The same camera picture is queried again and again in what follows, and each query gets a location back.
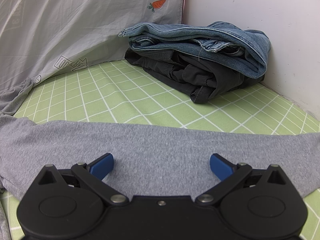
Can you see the folded black garment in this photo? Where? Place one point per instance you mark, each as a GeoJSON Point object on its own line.
{"type": "Point", "coordinates": [200, 79]}

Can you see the grey carrot print quilt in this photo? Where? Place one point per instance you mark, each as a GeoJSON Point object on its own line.
{"type": "Point", "coordinates": [43, 38]}

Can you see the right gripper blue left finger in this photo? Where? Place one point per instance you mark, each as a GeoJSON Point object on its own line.
{"type": "Point", "coordinates": [90, 177]}

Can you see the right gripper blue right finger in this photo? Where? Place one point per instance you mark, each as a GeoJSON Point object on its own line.
{"type": "Point", "coordinates": [230, 175]}

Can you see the green grid bed sheet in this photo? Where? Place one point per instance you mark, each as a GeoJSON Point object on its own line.
{"type": "Point", "coordinates": [118, 92]}

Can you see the folded blue jeans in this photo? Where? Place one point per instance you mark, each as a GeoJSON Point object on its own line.
{"type": "Point", "coordinates": [245, 51]}

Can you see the grey zip hoodie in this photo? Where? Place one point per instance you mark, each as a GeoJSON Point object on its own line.
{"type": "Point", "coordinates": [149, 159]}

